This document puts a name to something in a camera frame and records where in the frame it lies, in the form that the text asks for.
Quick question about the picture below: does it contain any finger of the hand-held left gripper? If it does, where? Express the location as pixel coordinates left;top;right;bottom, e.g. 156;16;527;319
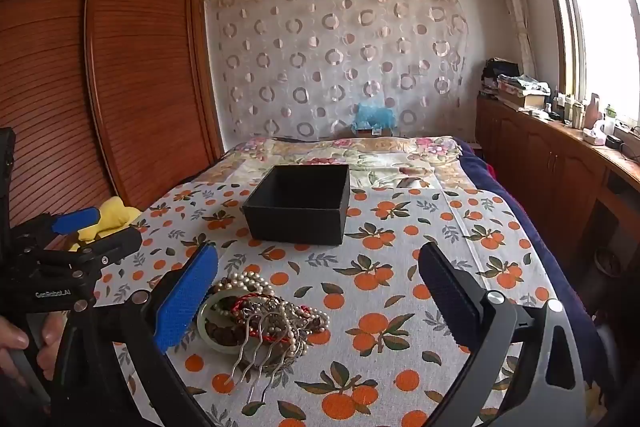
10;206;102;250
40;227;144;269

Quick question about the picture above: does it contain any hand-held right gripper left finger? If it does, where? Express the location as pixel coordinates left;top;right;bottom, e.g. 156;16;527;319
50;241;221;427

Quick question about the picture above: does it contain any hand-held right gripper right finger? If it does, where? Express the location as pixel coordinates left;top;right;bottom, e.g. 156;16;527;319
419;241;588;427

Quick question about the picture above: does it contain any pale green jade bangle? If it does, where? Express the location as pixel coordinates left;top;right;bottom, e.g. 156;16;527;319
197;293;266;350

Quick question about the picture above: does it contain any brown bead bracelet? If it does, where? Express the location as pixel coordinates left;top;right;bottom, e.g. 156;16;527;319
206;306;262;344

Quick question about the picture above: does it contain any red cord bracelet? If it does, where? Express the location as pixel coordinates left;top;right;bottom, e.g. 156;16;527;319
231;296;315;342

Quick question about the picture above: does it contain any white pearl necklace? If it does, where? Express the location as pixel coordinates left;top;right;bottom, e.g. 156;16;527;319
212;270;331;360

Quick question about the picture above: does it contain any silver hair comb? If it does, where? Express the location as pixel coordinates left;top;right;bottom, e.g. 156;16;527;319
222;331;307;404

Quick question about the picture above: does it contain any black cardboard box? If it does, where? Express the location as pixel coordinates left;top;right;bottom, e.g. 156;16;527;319
242;164;351;247

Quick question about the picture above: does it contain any person's left hand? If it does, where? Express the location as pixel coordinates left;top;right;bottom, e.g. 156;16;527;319
0;313;67;383

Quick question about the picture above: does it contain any yellow plush cloth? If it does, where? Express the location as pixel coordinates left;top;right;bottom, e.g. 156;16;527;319
69;196;142;253

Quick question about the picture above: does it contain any orange fruit print bedsheet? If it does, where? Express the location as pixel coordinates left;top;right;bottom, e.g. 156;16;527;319
92;182;566;427

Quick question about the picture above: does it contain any dark blue blanket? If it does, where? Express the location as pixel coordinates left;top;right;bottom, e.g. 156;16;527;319
440;139;601;358

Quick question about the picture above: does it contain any floral blanket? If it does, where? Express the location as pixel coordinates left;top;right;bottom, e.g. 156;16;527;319
222;136;463;194

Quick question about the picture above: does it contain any wooden slatted wardrobe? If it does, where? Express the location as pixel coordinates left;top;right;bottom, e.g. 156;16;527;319
0;0;226;228

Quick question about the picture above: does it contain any wooden side cabinet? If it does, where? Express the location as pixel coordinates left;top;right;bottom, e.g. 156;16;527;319
475;94;640;308

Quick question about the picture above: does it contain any blue plastic bag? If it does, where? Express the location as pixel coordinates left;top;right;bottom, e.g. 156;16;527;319
352;101;399;132

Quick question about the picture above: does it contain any pile of books and boxes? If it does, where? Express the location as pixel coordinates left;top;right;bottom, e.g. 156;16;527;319
480;57;552;112

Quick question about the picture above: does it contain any row of bottles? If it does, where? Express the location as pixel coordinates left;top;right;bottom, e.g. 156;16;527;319
545;87;627;148

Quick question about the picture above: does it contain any window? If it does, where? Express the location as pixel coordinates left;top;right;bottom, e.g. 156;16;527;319
529;0;640;128

